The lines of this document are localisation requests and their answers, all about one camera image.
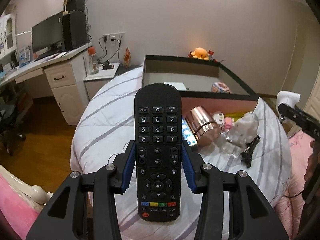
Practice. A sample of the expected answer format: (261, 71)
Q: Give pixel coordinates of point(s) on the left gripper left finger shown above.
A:
(83, 207)

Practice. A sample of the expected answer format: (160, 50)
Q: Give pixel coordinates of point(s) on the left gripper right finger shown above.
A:
(250, 214)

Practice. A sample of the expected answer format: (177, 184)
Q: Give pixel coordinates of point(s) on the black hair claw clip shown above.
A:
(246, 156)

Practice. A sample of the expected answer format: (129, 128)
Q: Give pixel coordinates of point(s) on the rose gold metal cup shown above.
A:
(203, 126)

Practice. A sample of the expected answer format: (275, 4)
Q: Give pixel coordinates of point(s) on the pink white block kitty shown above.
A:
(224, 122)

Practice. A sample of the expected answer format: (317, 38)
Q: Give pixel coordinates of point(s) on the white plug-in night light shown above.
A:
(288, 98)

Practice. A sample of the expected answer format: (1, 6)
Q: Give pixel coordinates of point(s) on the pink block toy pig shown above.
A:
(220, 87)

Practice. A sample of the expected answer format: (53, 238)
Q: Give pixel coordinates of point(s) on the black remote control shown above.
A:
(158, 139)

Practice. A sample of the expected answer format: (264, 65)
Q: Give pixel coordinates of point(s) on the white USB charger plug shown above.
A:
(178, 85)

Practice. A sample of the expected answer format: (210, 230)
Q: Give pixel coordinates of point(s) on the white astronaut figurine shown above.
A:
(246, 128)

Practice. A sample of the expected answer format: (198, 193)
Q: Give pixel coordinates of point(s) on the yellow highlighter marker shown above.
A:
(235, 116)

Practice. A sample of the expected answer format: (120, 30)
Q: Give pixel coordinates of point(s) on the person right hand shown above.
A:
(313, 161)

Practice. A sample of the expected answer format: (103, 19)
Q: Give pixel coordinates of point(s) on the pink quilt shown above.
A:
(20, 202)

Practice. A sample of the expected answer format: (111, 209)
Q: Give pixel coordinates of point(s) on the white side cabinet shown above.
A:
(94, 82)

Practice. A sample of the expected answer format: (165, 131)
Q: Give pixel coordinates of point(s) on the black office chair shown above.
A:
(12, 106)

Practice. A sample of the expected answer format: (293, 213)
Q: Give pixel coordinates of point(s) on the white desk with drawers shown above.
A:
(65, 74)

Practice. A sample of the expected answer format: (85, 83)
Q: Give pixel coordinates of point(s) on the orange octopus plush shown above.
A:
(199, 53)

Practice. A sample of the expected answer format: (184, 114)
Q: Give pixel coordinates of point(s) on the orange snack bag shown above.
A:
(127, 58)

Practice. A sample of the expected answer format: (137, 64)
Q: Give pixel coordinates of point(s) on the bottle with orange cap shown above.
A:
(93, 61)

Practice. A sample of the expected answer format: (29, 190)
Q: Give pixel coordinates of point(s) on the black computer monitor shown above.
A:
(47, 34)

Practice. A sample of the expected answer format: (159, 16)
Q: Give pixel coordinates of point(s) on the black computer tower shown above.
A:
(74, 31)

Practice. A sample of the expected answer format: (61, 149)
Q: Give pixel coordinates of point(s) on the white glass-door cabinet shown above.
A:
(8, 35)

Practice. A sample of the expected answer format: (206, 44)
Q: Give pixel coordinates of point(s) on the black speaker box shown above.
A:
(75, 5)

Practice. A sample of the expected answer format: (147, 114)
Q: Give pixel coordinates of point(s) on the wall power outlet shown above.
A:
(113, 36)

